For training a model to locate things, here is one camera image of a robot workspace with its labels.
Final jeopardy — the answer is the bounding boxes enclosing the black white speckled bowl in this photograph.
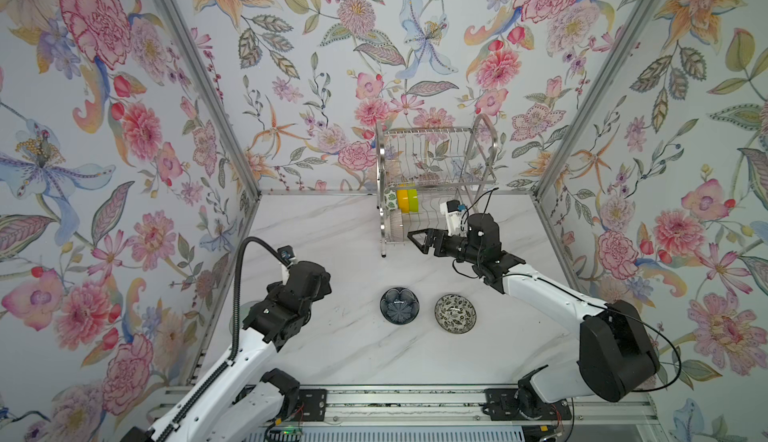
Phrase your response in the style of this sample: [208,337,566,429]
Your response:
[434,294,477,335]

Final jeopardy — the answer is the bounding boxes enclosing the aluminium corner post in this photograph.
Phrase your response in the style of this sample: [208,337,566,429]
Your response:
[154,0,261,202]
[531,0,659,202]

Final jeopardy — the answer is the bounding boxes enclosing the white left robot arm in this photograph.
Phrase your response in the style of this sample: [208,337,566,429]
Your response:
[122,261,331,441]

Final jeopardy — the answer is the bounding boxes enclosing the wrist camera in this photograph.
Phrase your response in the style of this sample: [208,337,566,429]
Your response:
[277,245,296,267]
[440,199,466,236]

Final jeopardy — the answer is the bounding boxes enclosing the black corrugated cable hose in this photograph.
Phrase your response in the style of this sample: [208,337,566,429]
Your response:
[170,236,289,442]

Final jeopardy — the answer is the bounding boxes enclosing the dark blue flower bowl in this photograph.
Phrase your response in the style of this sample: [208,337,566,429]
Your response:
[379,287,420,325]

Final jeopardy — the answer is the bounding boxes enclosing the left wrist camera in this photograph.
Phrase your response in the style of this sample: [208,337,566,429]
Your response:
[277,245,296,267]

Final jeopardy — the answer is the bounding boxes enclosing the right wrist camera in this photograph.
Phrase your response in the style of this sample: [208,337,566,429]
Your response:
[440,199,466,236]

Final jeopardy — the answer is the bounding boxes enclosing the lime green bowl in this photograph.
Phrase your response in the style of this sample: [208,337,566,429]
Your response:
[407,189,419,213]

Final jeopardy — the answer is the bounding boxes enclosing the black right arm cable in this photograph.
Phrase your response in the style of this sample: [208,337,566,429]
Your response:
[449,186,683,394]

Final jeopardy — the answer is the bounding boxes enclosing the aluminium corner post left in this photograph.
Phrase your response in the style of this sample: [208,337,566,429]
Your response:
[154,0,261,202]

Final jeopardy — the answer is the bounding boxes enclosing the pink striped ceramic bowl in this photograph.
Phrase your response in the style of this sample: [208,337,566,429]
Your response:
[386,209,405,243]

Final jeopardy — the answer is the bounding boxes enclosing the yellow bowl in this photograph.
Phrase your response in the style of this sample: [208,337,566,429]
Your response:
[396,189,410,213]

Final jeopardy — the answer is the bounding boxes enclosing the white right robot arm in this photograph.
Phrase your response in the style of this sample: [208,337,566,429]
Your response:
[407,212,661,403]

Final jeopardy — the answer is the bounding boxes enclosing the aluminium corner post right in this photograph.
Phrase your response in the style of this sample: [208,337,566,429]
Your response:
[531,0,659,202]

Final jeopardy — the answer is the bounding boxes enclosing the green leaf pattern bowl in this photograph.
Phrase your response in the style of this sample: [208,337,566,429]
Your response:
[383,189,399,210]

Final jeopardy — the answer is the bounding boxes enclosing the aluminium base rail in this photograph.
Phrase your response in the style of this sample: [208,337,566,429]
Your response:
[155,381,661,442]

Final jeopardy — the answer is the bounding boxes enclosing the chrome wire dish rack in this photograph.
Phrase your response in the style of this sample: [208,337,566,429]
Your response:
[376,114,501,257]

